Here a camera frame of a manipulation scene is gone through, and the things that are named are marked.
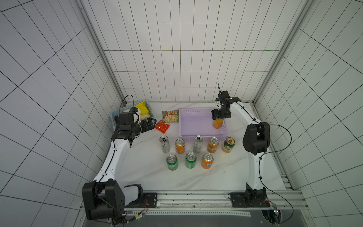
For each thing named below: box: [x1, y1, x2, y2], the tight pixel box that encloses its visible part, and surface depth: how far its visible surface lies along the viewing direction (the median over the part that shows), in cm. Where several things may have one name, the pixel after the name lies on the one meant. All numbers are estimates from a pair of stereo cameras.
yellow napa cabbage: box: [134, 100, 151, 121], surface depth 106 cm
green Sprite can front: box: [166, 154, 179, 172], surface depth 79 cm
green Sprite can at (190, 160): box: [184, 151, 198, 170], surface depth 79 cm
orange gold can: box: [212, 118, 224, 130], surface depth 100 cm
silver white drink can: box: [159, 135, 171, 154], surface depth 83 cm
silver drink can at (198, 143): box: [193, 134, 204, 154], surface depth 83 cm
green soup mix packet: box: [162, 109, 180, 123], surface depth 112 cm
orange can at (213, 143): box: [207, 136, 220, 154], surface depth 87 cm
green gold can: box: [221, 136, 235, 154], surface depth 87 cm
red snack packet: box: [155, 119, 171, 134], surface depth 105 cm
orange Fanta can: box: [200, 152, 215, 170], surface depth 79 cm
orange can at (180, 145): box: [174, 138, 186, 155], surface depth 85 cm
